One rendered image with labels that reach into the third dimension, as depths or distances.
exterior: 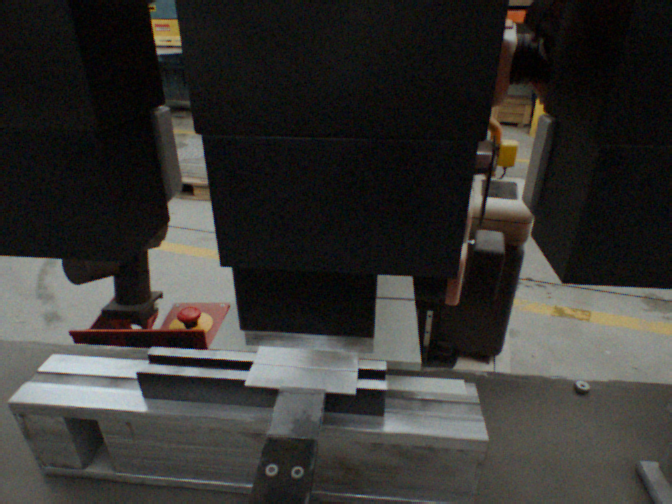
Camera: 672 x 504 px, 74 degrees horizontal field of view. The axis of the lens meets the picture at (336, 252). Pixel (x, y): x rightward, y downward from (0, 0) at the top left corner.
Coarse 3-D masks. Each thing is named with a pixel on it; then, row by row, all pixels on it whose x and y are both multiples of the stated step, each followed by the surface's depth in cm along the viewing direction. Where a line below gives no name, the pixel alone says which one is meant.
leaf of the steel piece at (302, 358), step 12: (264, 348) 37; (276, 348) 37; (288, 348) 37; (264, 360) 36; (276, 360) 36; (288, 360) 36; (300, 360) 36; (312, 360) 36; (324, 360) 36; (336, 360) 36; (348, 360) 36
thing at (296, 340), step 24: (240, 288) 31; (264, 288) 31; (288, 288) 31; (312, 288) 31; (336, 288) 30; (360, 288) 30; (240, 312) 32; (264, 312) 32; (288, 312) 32; (312, 312) 32; (336, 312) 31; (360, 312) 31; (264, 336) 34; (288, 336) 34; (312, 336) 34; (336, 336) 33; (360, 336) 32
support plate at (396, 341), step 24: (384, 288) 46; (408, 288) 46; (384, 312) 42; (408, 312) 42; (216, 336) 39; (240, 336) 39; (384, 336) 39; (408, 336) 39; (384, 360) 37; (408, 360) 36
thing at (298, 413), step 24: (288, 408) 31; (312, 408) 31; (288, 432) 30; (312, 432) 30; (264, 456) 28; (288, 456) 28; (312, 456) 28; (264, 480) 27; (288, 480) 27; (312, 480) 27
